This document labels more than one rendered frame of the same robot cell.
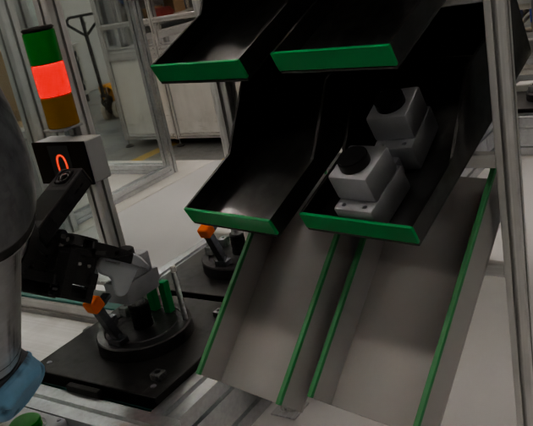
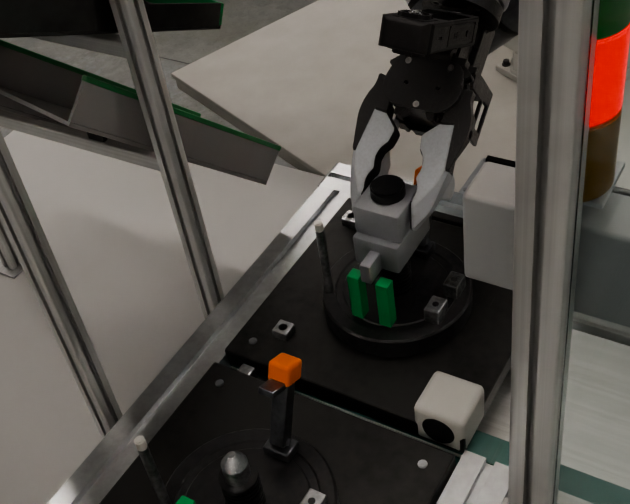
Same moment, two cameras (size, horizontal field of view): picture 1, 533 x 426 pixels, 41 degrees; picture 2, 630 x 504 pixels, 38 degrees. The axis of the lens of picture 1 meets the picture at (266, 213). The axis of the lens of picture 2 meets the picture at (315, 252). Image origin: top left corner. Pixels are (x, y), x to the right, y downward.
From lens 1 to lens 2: 1.57 m
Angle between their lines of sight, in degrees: 119
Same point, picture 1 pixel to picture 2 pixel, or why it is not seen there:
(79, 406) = (451, 210)
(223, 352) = (250, 163)
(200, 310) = (322, 353)
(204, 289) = (325, 419)
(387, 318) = not seen: hidden behind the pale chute
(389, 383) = not seen: hidden behind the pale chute
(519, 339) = not seen: outside the picture
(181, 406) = (319, 199)
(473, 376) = not seen: outside the picture
